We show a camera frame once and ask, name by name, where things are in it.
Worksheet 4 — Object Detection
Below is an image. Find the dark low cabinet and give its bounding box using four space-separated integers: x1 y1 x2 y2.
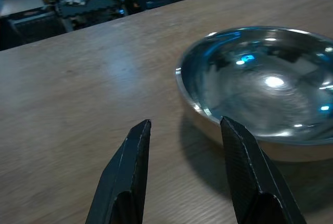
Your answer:
0 10 66 51

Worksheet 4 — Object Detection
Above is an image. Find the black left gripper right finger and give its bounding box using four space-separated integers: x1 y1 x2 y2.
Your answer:
220 116 308 224

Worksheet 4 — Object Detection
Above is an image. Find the shiny steel bowl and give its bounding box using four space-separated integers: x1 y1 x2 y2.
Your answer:
175 26 333 163

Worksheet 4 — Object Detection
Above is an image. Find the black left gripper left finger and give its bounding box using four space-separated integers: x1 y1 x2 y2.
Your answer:
85 119 152 224

